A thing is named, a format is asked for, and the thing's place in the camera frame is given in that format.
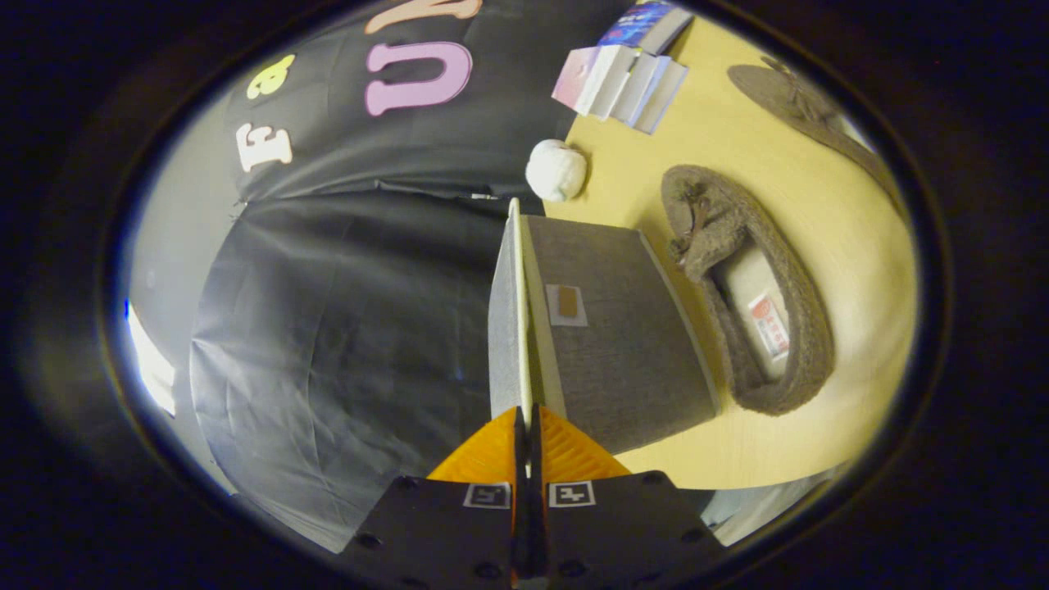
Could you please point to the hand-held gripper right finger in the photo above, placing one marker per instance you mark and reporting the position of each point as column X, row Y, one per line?
column 623, row 524

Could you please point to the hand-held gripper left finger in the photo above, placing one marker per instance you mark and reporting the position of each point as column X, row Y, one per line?
column 442, row 524

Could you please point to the grey fabric storage box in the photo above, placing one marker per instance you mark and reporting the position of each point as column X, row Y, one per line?
column 615, row 352

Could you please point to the brown fuzzy shoe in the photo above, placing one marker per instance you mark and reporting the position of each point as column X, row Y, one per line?
column 799, row 360
column 778, row 94

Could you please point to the black backdrop cloth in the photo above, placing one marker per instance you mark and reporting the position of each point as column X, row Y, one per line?
column 328, row 328

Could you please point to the white fluffy ball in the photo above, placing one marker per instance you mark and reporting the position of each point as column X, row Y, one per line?
column 556, row 170

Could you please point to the grey-blue book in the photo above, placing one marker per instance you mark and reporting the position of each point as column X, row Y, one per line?
column 662, row 97

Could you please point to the white book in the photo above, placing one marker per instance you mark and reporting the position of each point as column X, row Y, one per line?
column 610, row 80

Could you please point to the blue printed book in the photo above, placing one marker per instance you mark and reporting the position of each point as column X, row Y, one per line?
column 643, row 23

